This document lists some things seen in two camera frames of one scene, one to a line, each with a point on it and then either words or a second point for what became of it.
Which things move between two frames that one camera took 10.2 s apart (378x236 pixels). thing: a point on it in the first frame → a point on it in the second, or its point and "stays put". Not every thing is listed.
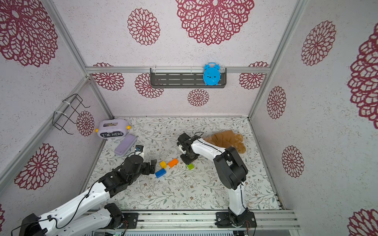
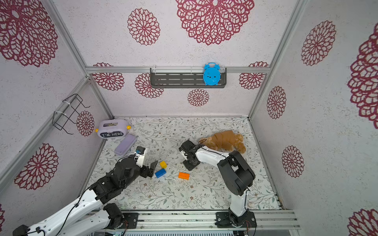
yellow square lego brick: [163, 164] stays put
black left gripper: [148, 170] stays put
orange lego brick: [173, 162] → [184, 176]
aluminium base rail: [200, 220] stays put
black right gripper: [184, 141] → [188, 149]
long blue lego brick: [160, 173] stays put
